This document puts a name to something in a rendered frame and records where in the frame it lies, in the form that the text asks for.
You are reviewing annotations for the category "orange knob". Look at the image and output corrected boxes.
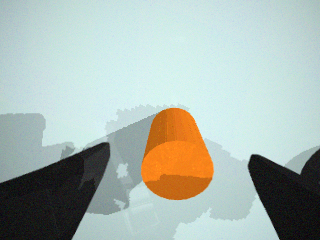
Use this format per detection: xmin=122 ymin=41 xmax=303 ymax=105
xmin=141 ymin=108 xmax=214 ymax=200

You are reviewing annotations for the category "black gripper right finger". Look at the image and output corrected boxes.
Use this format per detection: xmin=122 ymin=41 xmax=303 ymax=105
xmin=247 ymin=154 xmax=320 ymax=240

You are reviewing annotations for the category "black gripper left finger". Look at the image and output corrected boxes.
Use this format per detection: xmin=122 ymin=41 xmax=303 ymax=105
xmin=0 ymin=142 xmax=110 ymax=240

